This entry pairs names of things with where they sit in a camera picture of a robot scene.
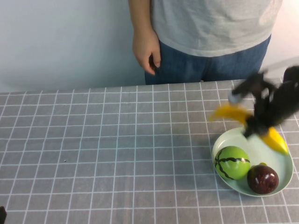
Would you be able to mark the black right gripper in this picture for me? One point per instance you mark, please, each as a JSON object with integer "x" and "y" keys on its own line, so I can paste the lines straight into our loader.
{"x": 278, "y": 105}

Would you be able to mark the yellow toy banana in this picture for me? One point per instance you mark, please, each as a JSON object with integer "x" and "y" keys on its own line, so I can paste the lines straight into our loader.
{"x": 230, "y": 113}

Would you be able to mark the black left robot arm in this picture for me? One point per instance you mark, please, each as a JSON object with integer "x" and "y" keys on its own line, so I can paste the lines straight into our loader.
{"x": 2, "y": 215}

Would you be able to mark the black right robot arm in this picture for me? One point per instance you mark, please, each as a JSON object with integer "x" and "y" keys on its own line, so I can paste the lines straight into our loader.
{"x": 292, "y": 74}

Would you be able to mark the person's right forearm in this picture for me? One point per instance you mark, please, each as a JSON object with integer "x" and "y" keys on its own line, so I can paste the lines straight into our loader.
{"x": 140, "y": 16}

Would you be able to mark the person's right hand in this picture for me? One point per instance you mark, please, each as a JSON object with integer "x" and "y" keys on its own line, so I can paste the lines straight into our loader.
{"x": 144, "y": 50}

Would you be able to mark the green toy watermelon ball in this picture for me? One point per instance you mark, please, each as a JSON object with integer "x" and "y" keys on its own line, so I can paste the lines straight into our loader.
{"x": 233, "y": 168}

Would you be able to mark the dark red toy fruit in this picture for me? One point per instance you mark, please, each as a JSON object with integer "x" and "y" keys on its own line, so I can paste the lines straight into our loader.
{"x": 262, "y": 180}

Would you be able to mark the pale green oval plate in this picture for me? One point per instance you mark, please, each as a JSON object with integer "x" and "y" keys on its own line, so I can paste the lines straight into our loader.
{"x": 286, "y": 172}

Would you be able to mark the blue jeans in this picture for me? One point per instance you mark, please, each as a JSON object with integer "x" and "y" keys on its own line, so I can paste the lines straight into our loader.
{"x": 205, "y": 68}

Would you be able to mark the grey t-shirt torso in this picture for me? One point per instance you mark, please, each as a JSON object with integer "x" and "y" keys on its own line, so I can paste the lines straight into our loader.
{"x": 210, "y": 23}

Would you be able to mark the grey checked tablecloth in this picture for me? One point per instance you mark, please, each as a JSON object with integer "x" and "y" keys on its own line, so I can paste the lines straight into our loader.
{"x": 116, "y": 151}

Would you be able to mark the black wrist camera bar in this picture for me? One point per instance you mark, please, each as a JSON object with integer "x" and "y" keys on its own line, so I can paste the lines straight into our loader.
{"x": 250, "y": 86}

